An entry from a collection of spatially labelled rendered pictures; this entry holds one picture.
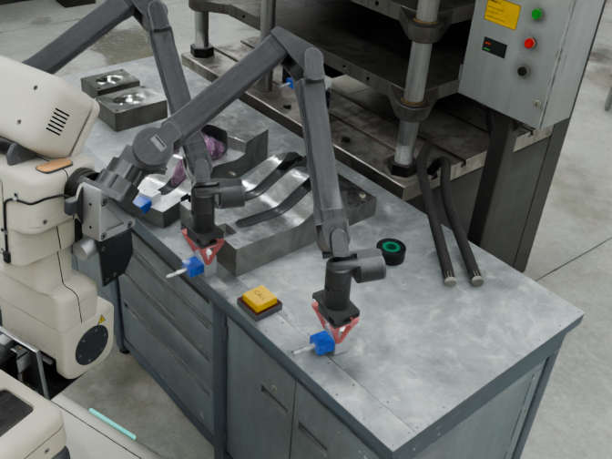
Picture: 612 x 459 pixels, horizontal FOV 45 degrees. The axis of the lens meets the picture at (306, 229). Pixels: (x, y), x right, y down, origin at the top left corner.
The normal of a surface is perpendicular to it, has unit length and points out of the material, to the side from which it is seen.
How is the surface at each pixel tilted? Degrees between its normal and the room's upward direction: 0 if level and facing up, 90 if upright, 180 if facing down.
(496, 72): 90
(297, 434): 90
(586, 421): 0
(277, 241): 90
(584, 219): 0
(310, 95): 58
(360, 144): 0
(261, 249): 90
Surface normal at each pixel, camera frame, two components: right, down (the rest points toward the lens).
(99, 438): 0.07, -0.82
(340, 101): 0.65, 0.47
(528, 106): -0.76, 0.33
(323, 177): 0.22, -0.10
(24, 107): -0.35, -0.22
